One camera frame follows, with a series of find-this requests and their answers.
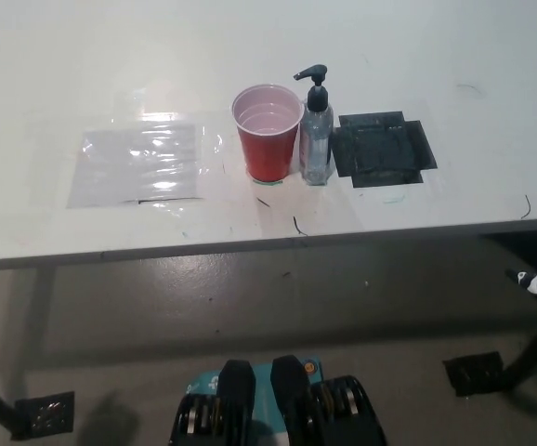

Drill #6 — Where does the clear soap pump bottle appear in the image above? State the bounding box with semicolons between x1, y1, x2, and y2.
294;63;335;187

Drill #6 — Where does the black teal robot torso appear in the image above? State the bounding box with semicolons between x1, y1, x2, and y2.
170;355;388;446

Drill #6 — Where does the black tape patch on table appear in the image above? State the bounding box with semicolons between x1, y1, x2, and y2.
331;110;439;189

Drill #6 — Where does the clear plastic covered sheet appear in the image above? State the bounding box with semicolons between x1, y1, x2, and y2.
66;123;204;210

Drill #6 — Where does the red plastic cup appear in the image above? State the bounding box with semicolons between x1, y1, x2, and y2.
230;83;305;183

